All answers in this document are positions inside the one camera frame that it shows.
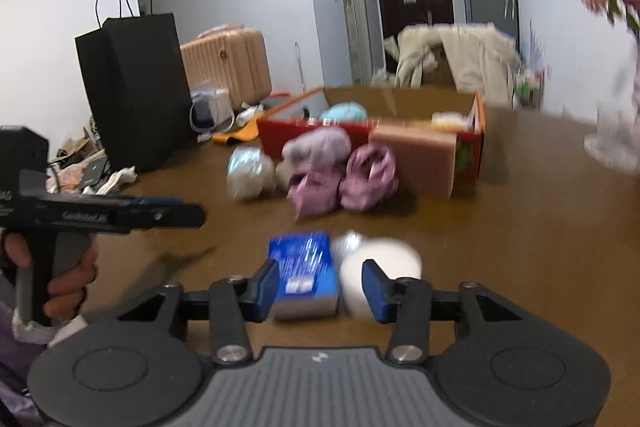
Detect white and blue bag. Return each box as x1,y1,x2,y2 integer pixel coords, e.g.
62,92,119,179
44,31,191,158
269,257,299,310
189,82,237,142

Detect beige coat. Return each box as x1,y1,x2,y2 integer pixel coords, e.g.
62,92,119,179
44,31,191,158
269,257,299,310
395,23,521,110

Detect orange cardboard box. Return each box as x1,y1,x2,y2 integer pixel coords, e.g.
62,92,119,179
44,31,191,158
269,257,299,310
256,86,487,200

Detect blue plush toy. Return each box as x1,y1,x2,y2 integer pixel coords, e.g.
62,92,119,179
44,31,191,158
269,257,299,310
319,102,370,124

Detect blue tissue pack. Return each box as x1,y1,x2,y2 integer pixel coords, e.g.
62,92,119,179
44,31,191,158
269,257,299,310
268,232,343,321

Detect iridescent white pouch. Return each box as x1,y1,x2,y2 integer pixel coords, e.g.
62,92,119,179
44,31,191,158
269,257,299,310
226,147,277,201

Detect brown sponge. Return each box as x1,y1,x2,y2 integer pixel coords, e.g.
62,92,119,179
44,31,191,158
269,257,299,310
370,121,458,200

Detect glass vase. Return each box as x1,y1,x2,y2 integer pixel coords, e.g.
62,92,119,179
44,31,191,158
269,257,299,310
584,37,640,174

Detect brown chair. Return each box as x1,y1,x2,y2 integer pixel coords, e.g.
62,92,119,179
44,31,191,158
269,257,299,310
420,43,458,90

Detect pile of floor clutter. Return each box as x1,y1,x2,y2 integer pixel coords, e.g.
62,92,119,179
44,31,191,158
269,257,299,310
47,117,138,196

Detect white cloth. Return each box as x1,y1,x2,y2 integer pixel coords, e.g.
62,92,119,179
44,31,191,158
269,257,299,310
235,103,266,128

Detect black paper bag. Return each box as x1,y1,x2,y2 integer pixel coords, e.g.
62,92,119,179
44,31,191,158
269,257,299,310
102,0,194,174
75,0,123,148

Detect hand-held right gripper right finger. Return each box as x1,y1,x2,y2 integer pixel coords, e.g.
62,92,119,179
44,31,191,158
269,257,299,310
361,258,523,365

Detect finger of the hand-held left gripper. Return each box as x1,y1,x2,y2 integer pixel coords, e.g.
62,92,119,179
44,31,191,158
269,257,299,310
125,203,207,231
122,195,185,208

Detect white plush ball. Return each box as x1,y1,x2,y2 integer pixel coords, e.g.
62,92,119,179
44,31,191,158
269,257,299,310
334,231,423,321

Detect lavender fluffy plush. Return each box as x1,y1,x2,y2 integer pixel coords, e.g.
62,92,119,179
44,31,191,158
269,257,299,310
281,127,352,168

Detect yellow soft item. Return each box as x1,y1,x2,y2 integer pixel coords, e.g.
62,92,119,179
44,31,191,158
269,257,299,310
431,111,474,134

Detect orange bag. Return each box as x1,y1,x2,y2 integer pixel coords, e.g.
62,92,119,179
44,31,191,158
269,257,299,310
211,127,261,144

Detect colourful packets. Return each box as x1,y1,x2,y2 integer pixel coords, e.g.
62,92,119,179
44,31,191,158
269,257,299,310
514,19,552,110

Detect purple cloth bundle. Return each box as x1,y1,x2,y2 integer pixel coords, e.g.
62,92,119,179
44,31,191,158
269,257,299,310
287,166,347,221
340,143,400,212

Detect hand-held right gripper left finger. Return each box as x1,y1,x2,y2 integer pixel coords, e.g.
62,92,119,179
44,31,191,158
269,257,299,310
117,257,281,365

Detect pink suitcase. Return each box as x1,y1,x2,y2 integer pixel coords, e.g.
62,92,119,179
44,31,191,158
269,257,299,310
180,26,273,112

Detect white room door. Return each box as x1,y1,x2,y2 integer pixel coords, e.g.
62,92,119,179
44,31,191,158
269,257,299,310
336,0,374,84

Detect person's left hand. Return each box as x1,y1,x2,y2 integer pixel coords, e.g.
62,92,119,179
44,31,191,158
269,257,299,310
1,232,99,324

